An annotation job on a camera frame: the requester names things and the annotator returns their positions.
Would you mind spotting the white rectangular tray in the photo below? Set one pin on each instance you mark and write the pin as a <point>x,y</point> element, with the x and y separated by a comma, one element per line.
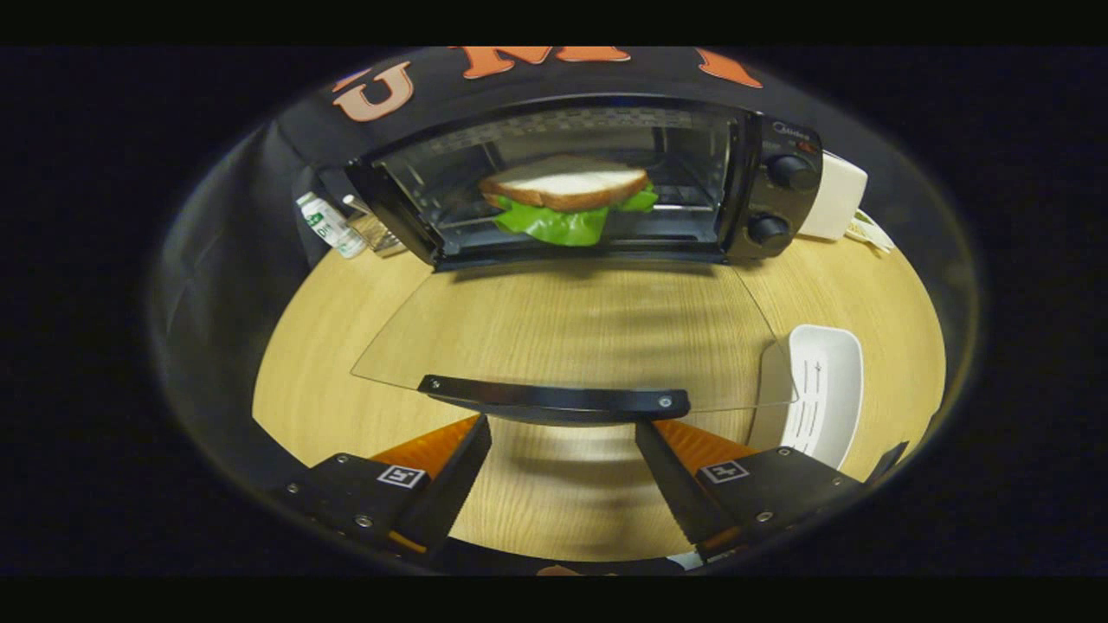
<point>822,389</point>

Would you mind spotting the lettuce sandwich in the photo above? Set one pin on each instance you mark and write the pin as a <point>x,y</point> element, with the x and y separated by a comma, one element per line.
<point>563,183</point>

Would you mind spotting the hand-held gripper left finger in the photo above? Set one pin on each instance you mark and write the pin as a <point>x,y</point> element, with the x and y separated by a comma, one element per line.
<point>454,484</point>

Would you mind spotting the small clear container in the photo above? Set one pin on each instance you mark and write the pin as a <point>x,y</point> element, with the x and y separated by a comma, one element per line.
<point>376,232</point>

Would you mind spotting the black toaster oven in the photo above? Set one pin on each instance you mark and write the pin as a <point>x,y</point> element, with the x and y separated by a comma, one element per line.
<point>783,208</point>

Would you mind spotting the white pop-up toaster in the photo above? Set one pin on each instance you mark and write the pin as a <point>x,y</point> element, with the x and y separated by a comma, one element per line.
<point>835,199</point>

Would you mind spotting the white bottle with green label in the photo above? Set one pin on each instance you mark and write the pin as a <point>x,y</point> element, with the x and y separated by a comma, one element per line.
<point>331,227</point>

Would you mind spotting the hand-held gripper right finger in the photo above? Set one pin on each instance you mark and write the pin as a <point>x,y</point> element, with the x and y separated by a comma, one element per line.
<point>675,493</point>

